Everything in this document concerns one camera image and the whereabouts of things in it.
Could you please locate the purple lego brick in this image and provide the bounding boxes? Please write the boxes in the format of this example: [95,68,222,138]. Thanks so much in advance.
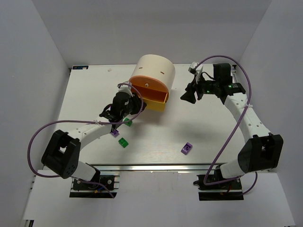
[111,130,119,137]
[181,142,192,155]

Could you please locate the green lego brick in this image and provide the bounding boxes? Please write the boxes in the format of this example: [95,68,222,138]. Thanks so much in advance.
[118,138,129,148]
[123,118,133,127]

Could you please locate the yellow drawer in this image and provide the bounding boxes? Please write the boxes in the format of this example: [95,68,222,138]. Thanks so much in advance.
[134,86,169,112]

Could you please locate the aluminium rail front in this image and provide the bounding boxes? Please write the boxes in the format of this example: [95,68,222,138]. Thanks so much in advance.
[42,162,229,172]

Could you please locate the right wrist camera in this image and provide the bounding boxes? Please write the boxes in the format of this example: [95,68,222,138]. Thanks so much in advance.
[188,62,203,83]

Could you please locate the cream drawer cabinet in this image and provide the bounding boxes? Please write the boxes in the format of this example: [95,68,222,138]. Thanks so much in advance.
[130,54,176,94]

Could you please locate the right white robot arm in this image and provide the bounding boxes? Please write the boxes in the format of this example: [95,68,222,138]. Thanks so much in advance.
[181,62,284,183]

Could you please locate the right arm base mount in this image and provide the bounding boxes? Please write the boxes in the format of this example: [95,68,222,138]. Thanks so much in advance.
[193,175,244,201]

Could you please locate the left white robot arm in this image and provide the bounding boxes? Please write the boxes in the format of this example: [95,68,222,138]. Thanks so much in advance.
[42,92,147,183]

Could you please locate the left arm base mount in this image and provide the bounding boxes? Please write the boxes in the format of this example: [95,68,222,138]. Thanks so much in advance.
[69,171,120,199]

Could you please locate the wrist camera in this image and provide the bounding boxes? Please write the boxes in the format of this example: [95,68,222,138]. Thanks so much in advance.
[188,62,203,83]
[117,81,132,96]

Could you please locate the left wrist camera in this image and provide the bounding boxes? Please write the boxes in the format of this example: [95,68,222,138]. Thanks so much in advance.
[117,81,132,96]

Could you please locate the orange top drawer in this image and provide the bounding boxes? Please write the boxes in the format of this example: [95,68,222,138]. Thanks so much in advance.
[129,75,169,93]

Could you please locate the green lego brick middle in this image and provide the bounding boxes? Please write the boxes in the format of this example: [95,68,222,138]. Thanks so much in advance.
[123,118,133,127]

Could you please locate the blue label left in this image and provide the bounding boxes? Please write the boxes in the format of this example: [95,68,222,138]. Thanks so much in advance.
[72,65,89,70]

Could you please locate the green lego brick lower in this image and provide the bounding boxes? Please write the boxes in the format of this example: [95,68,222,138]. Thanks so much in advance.
[118,138,129,148]

